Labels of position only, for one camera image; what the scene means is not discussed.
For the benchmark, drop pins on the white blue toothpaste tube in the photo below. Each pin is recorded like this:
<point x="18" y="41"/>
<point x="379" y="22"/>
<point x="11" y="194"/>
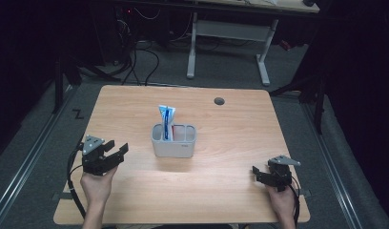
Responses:
<point x="170" y="116"/>

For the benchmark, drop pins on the metal floor rail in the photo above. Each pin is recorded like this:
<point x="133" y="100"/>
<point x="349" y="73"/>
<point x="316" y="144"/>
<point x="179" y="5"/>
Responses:
<point x="30" y="159"/>
<point x="335" y="171"/>

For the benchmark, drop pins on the black metal stand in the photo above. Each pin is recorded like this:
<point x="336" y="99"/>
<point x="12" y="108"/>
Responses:
<point x="58" y="86"/>
<point x="319" y="105"/>

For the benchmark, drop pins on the round black table grommet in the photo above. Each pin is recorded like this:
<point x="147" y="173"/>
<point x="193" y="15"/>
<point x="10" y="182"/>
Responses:
<point x="219" y="101"/>

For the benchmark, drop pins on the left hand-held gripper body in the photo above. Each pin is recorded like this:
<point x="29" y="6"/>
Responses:
<point x="93" y="157"/>

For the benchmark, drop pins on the person's left hand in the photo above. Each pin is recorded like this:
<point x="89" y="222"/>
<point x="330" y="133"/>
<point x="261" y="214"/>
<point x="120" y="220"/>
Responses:
<point x="98" y="187"/>

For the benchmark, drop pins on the person's right hand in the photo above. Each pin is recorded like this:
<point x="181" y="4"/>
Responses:
<point x="282" y="202"/>

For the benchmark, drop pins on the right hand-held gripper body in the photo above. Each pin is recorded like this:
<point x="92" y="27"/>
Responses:
<point x="280" y="173"/>

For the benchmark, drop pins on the blue toothbrush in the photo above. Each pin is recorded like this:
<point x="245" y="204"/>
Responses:
<point x="166" y="125"/>

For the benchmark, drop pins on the grey toothbrush holder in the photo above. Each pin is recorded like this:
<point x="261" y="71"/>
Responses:
<point x="174" y="148"/>

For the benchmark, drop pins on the white-framed desk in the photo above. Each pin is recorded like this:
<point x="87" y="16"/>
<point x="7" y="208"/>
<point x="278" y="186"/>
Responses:
<point x="230" y="30"/>

